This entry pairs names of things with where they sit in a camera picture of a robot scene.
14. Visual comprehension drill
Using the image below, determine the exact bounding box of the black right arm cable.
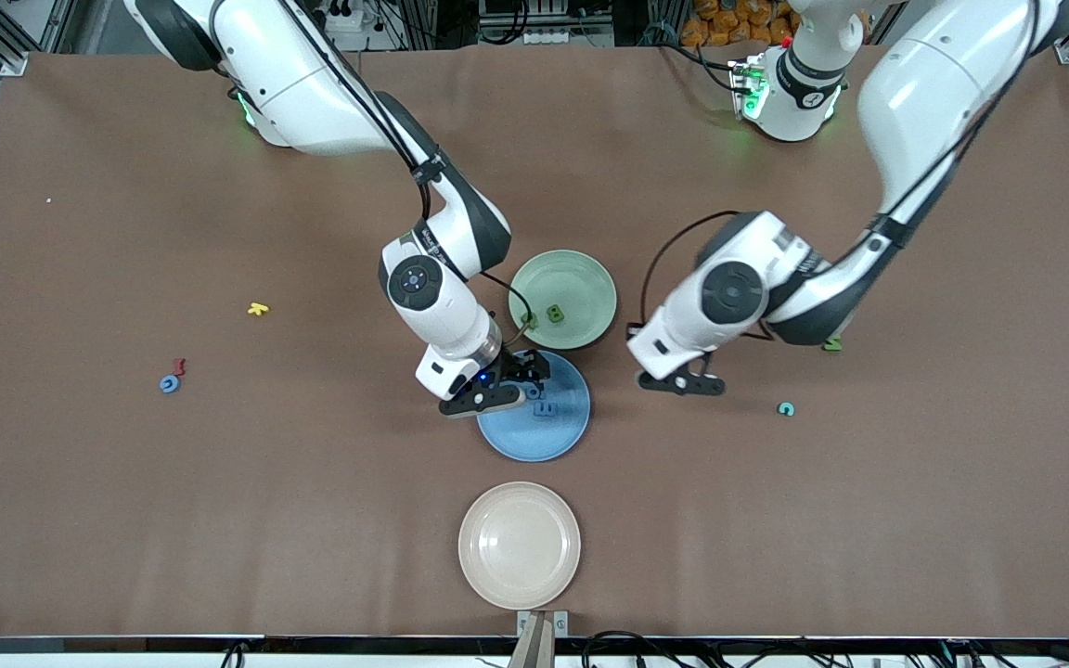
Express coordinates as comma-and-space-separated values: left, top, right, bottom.
284, 0, 536, 372

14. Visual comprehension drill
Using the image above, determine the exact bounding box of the long white power strip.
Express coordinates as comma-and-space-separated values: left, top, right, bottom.
523, 26, 614, 47

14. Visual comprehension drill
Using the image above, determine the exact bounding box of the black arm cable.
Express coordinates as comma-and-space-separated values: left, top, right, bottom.
638, 0, 1046, 340
284, 0, 536, 372

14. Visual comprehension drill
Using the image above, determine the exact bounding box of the base connector box green light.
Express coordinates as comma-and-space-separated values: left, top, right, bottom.
728, 56, 770, 120

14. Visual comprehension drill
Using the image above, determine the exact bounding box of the blue plate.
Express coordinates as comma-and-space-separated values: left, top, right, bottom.
477, 349, 592, 463

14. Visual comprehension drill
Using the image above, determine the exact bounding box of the beige plate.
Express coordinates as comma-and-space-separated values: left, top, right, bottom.
457, 481, 583, 611

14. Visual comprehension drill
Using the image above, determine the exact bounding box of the orange snack bag pile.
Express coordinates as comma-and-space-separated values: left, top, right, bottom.
680, 0, 800, 47

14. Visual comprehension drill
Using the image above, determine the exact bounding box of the pale green plate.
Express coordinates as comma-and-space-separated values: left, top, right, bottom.
508, 250, 618, 352

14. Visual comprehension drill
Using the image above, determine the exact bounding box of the metal mounting bracket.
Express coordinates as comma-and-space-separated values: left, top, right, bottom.
516, 610, 570, 641

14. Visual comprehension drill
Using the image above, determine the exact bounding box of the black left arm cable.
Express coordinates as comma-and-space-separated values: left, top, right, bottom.
638, 0, 1046, 340

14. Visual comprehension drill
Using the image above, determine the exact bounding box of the white power strip with plugs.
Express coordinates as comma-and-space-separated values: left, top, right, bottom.
316, 0, 364, 33

